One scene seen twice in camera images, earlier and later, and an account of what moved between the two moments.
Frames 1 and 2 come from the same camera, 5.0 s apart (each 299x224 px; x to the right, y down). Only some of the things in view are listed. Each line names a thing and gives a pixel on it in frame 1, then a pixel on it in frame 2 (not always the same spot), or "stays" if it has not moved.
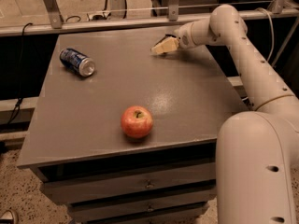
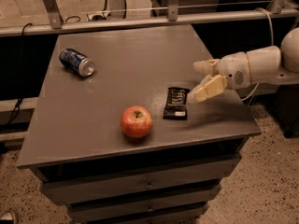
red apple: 136,121 stays
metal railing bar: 133,23 stays
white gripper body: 183,37 → 234,69
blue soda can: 77,62 stays
